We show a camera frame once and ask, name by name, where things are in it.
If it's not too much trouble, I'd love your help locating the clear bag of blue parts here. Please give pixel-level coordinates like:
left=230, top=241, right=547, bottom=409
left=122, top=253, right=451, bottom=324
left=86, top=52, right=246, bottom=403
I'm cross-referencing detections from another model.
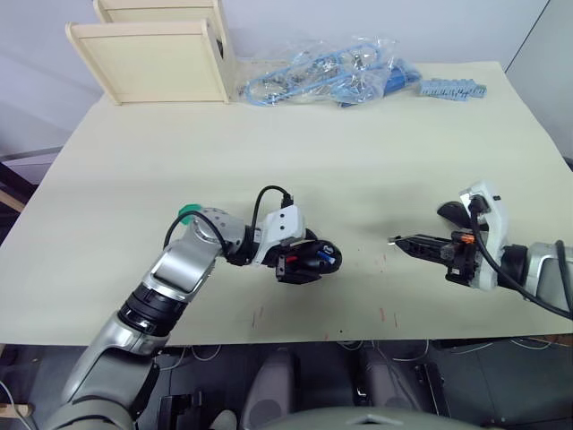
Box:
left=235, top=34, right=423, bottom=109

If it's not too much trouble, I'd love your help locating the battery with blue end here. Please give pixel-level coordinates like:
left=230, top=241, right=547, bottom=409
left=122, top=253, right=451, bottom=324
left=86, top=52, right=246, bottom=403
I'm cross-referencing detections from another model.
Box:
left=288, top=250, right=336, bottom=265

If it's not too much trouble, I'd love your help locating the blue terminal block strip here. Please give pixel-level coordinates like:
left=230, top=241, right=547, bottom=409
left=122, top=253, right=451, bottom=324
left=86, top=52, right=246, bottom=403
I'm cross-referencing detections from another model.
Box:
left=418, top=77, right=488, bottom=102

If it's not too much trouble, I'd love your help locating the large pale wooden rack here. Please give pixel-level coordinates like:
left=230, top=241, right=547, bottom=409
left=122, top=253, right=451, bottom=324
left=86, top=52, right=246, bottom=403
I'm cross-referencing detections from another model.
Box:
left=64, top=18, right=230, bottom=107

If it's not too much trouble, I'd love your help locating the wooden frame beside table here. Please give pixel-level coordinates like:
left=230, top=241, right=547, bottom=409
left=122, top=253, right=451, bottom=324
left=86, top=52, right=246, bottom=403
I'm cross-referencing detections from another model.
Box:
left=0, top=154, right=28, bottom=216

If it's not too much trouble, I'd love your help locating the black bracket under table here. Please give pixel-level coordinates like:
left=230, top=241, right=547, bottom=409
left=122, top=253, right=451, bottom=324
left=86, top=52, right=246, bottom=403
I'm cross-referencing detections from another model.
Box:
left=414, top=361, right=452, bottom=416

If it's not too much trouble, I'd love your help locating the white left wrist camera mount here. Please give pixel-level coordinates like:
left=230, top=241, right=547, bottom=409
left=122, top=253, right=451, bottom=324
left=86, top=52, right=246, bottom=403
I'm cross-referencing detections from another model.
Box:
left=250, top=204, right=307, bottom=270

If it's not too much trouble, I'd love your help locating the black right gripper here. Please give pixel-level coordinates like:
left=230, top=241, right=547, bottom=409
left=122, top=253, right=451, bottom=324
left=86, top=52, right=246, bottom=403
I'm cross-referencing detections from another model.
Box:
left=387, top=230, right=483, bottom=287

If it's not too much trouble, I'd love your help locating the black mouse base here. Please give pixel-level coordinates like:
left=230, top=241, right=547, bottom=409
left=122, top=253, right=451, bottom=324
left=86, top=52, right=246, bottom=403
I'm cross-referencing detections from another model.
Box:
left=298, top=239, right=344, bottom=280

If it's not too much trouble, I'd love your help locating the grey rounded robot leg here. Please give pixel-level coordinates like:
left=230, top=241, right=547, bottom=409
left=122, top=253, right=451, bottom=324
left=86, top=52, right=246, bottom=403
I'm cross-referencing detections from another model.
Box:
left=241, top=347, right=297, bottom=422

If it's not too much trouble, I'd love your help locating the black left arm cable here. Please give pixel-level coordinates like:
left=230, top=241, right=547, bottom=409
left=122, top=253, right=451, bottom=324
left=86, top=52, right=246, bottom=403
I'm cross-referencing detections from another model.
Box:
left=163, top=185, right=295, bottom=252

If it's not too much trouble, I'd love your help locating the black mouse cover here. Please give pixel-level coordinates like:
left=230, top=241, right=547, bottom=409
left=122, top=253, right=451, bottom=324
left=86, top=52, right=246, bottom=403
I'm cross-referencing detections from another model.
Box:
left=437, top=202, right=474, bottom=230

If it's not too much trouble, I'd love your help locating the small pale wooden rack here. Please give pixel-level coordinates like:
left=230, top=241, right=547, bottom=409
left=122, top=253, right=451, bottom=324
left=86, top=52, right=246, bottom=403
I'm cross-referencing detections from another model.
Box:
left=92, top=0, right=238, bottom=100

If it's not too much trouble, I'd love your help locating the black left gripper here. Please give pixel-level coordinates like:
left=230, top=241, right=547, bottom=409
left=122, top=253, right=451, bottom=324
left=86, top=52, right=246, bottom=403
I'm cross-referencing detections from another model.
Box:
left=274, top=228, right=327, bottom=287

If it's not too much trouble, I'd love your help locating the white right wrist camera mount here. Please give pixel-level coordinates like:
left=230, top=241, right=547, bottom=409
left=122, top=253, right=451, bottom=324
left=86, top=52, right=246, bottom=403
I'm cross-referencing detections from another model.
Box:
left=458, top=180, right=511, bottom=292

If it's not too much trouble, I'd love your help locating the black box under table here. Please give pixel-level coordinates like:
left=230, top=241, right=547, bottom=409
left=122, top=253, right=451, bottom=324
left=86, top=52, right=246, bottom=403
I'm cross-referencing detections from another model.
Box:
left=156, top=390, right=205, bottom=429

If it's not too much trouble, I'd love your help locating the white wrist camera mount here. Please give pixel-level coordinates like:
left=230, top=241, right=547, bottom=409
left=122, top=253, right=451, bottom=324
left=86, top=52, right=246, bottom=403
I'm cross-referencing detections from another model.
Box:
left=458, top=180, right=511, bottom=292
left=250, top=204, right=307, bottom=270

